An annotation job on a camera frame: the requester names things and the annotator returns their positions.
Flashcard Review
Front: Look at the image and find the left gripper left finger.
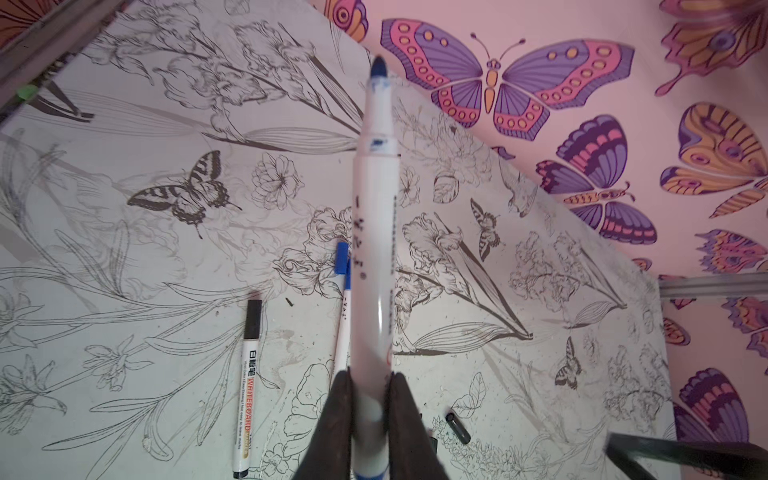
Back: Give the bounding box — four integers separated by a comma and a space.
292, 371, 353, 480

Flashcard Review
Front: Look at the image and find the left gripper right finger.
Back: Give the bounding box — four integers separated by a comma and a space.
387, 373, 449, 480

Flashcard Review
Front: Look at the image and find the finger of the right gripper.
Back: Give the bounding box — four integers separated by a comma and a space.
604, 433, 767, 479

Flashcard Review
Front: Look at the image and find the white marker pen blue tip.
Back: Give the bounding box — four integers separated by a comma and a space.
349, 57, 400, 479

